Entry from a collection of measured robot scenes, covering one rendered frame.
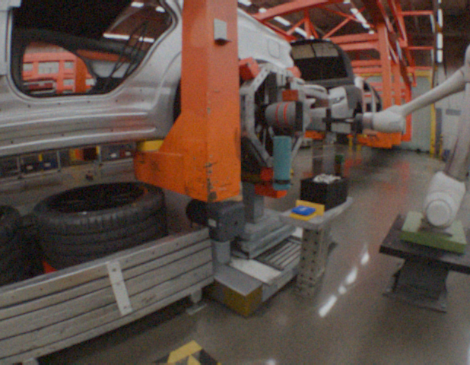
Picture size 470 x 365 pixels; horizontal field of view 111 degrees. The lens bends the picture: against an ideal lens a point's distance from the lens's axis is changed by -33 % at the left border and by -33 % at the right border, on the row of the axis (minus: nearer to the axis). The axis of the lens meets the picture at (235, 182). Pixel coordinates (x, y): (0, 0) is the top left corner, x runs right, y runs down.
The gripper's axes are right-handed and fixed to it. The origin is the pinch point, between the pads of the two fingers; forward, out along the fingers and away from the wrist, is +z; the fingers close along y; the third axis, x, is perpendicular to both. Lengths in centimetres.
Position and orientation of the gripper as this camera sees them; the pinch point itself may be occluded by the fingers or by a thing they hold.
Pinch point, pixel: (328, 120)
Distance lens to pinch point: 138.7
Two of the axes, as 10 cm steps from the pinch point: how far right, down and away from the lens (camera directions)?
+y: 7.0, -1.6, 7.0
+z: -7.2, -1.4, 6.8
